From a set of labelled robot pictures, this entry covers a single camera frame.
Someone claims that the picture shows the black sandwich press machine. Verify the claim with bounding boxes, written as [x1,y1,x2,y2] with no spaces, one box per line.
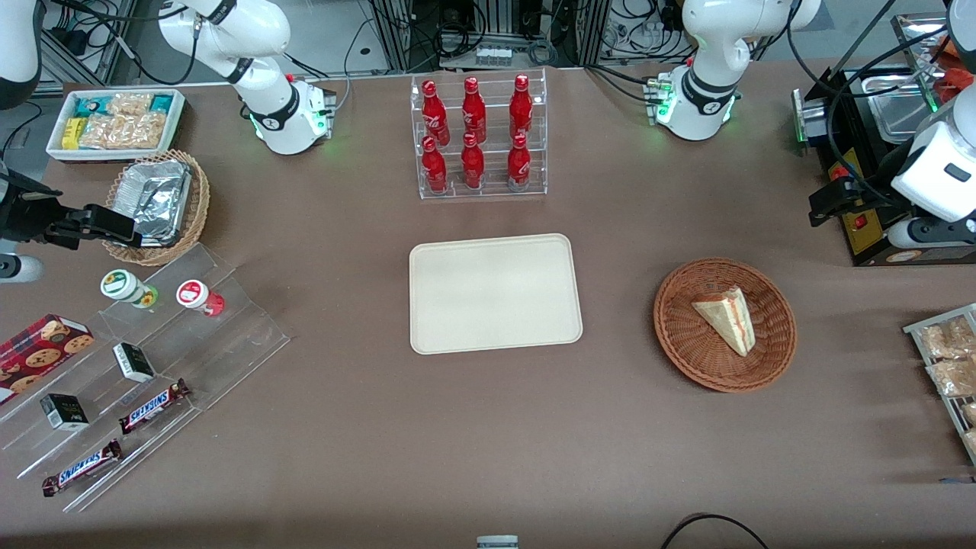
[791,65,976,267]

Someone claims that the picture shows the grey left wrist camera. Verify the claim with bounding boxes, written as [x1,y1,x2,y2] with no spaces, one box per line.
[887,217,976,250]

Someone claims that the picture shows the white plastic snack bin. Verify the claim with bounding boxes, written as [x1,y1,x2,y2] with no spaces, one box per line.
[46,88,186,162]

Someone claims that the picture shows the light wicker basket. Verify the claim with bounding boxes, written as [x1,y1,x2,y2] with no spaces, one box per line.
[103,149,210,266]

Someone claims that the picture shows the clear snack bag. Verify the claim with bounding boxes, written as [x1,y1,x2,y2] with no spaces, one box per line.
[919,319,976,361]
[926,358,976,399]

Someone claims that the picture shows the green lid yogurt cup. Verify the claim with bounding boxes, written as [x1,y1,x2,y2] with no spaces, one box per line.
[101,270,159,309]

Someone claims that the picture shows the red chocolate cookie box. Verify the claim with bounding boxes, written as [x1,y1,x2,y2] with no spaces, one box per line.
[0,314,95,406]

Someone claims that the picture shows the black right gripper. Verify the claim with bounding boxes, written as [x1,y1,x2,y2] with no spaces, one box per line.
[0,172,143,251]

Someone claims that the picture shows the clear cracker bag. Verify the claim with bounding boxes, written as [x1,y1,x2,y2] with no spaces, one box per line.
[80,113,166,150]

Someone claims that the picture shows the brown wicker basket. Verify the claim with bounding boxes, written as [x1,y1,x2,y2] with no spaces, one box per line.
[653,258,798,393]

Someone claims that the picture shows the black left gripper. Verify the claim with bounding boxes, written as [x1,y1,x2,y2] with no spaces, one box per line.
[810,143,916,228]

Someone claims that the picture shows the Snickers chocolate bar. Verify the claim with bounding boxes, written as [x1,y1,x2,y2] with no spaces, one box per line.
[118,379,191,435]
[42,440,123,498]

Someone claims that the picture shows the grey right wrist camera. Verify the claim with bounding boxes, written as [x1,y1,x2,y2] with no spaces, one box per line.
[0,255,44,284]

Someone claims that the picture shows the beige plastic tray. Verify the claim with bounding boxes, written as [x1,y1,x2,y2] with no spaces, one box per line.
[409,233,583,355]

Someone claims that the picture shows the red lid yogurt cup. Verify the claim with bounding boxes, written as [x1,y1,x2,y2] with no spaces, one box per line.
[176,280,226,317]

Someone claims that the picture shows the clear acrylic stepped shelf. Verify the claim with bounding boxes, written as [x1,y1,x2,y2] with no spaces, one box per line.
[0,244,291,513]

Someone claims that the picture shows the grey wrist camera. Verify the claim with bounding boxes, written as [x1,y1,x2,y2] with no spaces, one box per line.
[0,255,44,284]
[887,217,976,250]

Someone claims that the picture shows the black cable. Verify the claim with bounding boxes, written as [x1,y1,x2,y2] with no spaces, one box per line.
[46,0,256,86]
[660,514,771,549]
[785,0,950,208]

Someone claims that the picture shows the aluminium frame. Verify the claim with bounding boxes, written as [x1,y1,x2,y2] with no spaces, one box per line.
[366,0,615,71]

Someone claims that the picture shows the clear acrylic bottle rack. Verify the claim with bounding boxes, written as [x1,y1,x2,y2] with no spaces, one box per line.
[410,69,548,201]

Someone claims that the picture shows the metal tray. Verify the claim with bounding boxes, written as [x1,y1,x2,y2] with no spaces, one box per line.
[904,303,976,466]

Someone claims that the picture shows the small black carton box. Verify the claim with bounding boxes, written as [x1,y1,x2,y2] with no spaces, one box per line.
[40,393,90,432]
[113,342,156,384]

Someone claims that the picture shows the red cola bottle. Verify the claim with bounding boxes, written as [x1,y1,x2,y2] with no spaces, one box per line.
[462,76,487,144]
[509,74,534,140]
[461,133,486,191]
[421,136,448,194]
[422,79,451,146]
[507,133,532,192]

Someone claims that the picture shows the triangular wrapped sandwich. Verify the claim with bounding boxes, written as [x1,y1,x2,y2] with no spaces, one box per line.
[692,286,756,358]

